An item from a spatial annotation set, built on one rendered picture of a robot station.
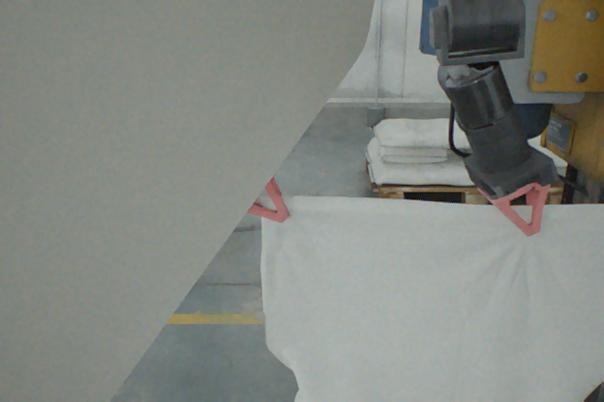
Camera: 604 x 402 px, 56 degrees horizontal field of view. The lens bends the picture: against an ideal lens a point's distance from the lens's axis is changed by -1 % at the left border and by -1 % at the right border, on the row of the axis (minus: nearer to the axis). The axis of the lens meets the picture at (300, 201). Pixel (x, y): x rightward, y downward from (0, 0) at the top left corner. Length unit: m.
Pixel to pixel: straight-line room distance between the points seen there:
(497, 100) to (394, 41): 5.11
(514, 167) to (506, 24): 0.15
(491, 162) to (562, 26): 0.32
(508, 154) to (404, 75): 5.15
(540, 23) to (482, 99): 0.30
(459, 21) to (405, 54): 5.16
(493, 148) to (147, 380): 1.75
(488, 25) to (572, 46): 0.33
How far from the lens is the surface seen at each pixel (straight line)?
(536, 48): 0.88
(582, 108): 1.05
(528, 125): 0.94
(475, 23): 0.58
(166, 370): 2.21
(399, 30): 5.70
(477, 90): 0.60
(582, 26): 0.90
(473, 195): 3.67
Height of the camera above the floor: 1.31
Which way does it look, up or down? 21 degrees down
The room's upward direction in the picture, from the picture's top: straight up
